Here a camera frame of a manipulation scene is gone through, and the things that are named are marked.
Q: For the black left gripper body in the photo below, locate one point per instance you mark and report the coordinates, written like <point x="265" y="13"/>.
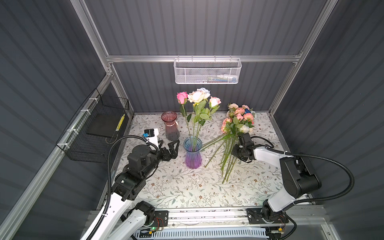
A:
<point x="162" y="155"/>

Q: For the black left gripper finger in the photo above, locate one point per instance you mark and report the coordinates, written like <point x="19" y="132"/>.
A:
<point x="174" y="149"/>
<point x="160" y="144"/>

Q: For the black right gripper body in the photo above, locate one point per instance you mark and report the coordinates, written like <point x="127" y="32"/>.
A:
<point x="238" y="151"/>

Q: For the blue purple glass vase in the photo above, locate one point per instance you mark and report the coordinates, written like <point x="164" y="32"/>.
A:
<point x="193" y="146"/>

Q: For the hot pink rose stem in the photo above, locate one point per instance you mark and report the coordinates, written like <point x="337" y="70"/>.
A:
<point x="182" y="100"/>

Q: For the cream rose stem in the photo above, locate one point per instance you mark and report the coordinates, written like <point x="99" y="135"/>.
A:
<point x="195" y="97"/>

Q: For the light pink rose stem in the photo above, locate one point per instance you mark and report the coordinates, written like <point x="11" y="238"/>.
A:
<point x="205" y="110"/>

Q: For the white rose stem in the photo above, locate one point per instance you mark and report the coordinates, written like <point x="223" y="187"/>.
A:
<point x="205" y="93"/>

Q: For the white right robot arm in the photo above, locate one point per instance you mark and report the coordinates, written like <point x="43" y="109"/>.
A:
<point x="298" y="175"/>

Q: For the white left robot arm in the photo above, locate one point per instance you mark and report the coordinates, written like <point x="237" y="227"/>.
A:
<point x="118" y="220"/>

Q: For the red glass vase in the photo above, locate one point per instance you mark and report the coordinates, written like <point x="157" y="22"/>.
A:
<point x="171" y="126"/>

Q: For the pile of artificial flowers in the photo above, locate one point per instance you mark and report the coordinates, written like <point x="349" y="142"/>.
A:
<point x="239" y="120"/>

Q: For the floral patterned table mat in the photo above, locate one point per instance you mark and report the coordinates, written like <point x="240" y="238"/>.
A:
<point x="174" y="185"/>

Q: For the yellow tool in basket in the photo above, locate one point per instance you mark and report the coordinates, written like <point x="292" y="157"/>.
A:
<point x="120" y="123"/>

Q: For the black wire side basket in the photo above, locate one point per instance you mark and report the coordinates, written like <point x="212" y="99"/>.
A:
<point x="93" y="132"/>

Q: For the white wire wall basket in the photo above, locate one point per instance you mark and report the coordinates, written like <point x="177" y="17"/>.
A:
<point x="211" y="71"/>

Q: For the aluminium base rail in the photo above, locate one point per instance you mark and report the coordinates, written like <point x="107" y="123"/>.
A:
<point x="237" y="216"/>

